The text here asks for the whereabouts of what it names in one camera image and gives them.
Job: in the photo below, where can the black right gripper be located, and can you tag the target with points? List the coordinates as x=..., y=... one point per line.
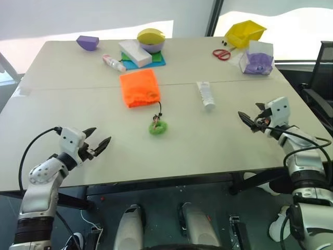
x=265, y=115

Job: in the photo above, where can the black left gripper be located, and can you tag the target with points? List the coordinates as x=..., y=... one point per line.
x=87, y=153

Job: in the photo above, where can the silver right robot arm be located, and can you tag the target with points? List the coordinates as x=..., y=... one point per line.
x=304, y=166

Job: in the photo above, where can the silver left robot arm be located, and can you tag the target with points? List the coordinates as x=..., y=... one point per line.
x=39, y=192

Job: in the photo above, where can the clear box with purple filling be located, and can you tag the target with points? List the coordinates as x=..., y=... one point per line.
x=256, y=62

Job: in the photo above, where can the white cream tube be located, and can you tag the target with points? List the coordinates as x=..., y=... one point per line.
x=205, y=95

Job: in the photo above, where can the green fuzzy scrunchie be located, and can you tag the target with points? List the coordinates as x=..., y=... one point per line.
x=162, y=129

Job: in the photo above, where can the yellow plastic bin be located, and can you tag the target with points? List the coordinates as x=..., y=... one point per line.
x=244, y=36

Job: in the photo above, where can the clear bottle with pink cap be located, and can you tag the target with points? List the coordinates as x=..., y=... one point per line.
x=113, y=62

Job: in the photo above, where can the black office chair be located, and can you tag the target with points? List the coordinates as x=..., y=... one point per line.
x=322, y=65

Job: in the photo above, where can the white rectangular box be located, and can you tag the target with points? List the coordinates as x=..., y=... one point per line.
x=135, y=52

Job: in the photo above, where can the purple angular block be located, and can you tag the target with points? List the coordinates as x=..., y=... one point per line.
x=87, y=43

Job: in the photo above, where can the grey rounded robot leg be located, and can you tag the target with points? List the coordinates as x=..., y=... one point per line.
x=199, y=226
x=130, y=229

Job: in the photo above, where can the green foam sheet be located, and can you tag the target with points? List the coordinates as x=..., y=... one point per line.
x=157, y=57

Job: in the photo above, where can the black and white sneaker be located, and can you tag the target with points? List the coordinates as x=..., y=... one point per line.
x=76, y=240

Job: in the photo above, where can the purple bowl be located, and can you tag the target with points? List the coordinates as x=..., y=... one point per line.
x=153, y=48

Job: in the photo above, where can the yellow domed lid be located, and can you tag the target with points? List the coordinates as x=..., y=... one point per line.
x=151, y=36

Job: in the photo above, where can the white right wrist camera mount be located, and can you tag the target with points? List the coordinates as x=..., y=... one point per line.
x=279, y=112

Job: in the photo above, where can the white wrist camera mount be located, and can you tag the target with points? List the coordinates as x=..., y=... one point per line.
x=70, y=138
x=279, y=112

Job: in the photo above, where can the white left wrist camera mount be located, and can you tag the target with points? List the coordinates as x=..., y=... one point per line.
x=70, y=138

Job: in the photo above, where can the black table frame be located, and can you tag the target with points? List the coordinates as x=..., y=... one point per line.
x=156, y=186

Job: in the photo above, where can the dark window frame post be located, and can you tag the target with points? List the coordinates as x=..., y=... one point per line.
x=214, y=18

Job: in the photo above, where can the black metal floor bracket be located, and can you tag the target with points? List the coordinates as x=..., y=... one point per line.
x=239, y=231

